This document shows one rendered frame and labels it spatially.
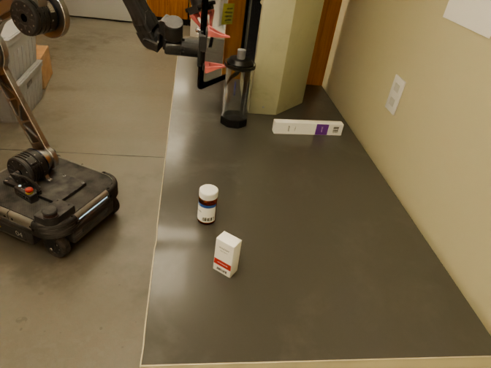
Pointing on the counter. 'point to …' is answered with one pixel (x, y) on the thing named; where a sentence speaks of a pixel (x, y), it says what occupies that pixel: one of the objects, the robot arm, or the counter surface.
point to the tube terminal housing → (283, 54)
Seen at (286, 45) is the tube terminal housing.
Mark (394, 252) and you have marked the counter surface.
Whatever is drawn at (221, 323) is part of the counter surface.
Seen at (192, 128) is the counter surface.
